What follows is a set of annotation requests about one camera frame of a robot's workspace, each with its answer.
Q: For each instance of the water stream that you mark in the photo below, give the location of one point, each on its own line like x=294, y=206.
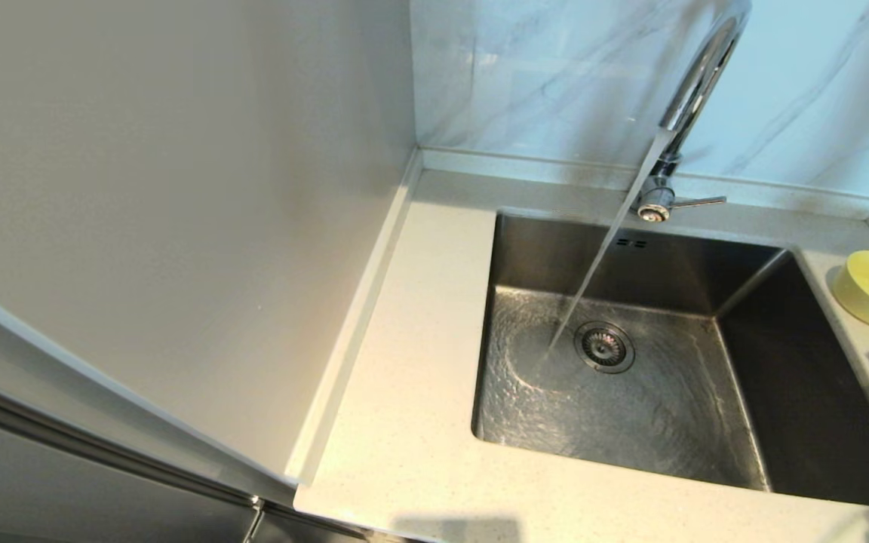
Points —
x=609, y=241

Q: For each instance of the round metal drain strainer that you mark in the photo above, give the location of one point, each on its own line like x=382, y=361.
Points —
x=604, y=347

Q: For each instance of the chrome gooseneck faucet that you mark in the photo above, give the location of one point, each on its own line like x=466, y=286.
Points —
x=706, y=68

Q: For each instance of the stainless steel sink basin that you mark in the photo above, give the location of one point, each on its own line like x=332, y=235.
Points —
x=668, y=422

